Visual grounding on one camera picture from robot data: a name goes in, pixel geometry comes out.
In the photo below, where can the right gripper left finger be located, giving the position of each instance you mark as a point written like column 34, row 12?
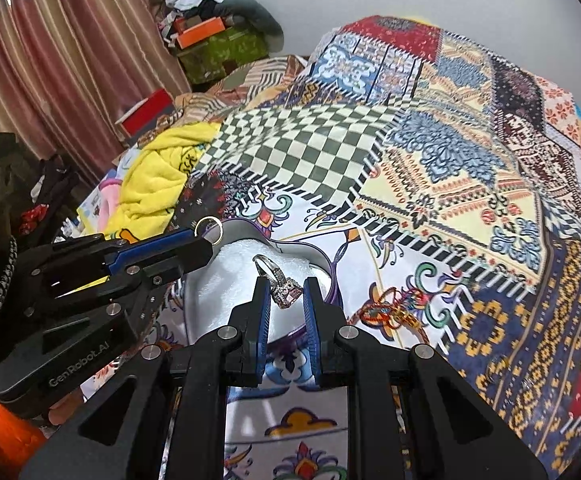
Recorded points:
column 233, row 355

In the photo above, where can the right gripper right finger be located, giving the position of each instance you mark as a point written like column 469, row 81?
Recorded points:
column 343, row 356

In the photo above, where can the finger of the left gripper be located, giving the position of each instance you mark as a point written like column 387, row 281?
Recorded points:
column 107, row 256
column 160, row 265

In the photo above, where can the heart-shaped purple jewelry box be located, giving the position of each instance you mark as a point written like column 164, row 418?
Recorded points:
column 229, row 279

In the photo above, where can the person's left hand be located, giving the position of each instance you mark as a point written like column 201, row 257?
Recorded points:
column 20, row 438

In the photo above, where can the pink plush toy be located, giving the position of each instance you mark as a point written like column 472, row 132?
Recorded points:
column 110, row 190

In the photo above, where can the yellow cartoon blanket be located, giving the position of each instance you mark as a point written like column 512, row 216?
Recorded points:
column 152, row 186

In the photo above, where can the red and white box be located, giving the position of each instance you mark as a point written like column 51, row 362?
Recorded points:
column 144, row 115

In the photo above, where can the striped brown patterned blanket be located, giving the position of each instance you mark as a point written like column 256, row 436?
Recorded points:
column 232, row 93

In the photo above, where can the colourful patchwork bedspread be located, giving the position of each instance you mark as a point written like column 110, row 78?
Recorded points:
column 444, row 183

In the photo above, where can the striped maroon curtain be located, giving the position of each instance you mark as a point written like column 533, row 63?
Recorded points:
column 69, row 69

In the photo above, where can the orange box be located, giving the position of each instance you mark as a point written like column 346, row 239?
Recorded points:
column 199, row 32

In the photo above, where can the dark green cushion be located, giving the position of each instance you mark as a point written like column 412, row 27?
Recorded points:
column 256, row 15

